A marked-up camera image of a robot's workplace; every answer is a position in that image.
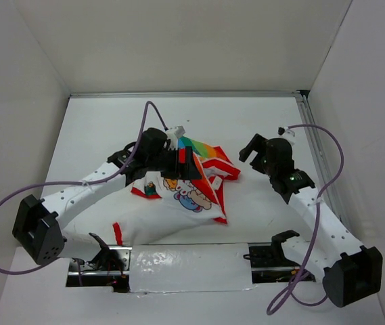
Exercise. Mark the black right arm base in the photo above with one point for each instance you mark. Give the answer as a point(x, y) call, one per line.
point(268, 262)

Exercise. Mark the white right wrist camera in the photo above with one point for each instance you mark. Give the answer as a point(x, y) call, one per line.
point(287, 134)

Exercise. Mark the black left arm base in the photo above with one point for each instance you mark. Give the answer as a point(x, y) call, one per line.
point(109, 268)

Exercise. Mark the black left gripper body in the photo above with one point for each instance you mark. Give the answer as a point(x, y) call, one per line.
point(164, 162)

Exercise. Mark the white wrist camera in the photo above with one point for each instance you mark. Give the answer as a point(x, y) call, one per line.
point(287, 134)
point(175, 133)

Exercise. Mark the rainbow white red kids jacket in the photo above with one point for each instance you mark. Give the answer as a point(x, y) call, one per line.
point(176, 204)

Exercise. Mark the silver taped front panel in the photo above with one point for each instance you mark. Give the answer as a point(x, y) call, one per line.
point(189, 268)

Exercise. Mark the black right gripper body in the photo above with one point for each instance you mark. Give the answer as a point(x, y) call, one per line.
point(260, 162)

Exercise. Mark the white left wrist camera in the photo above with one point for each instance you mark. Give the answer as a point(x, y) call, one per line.
point(175, 133)

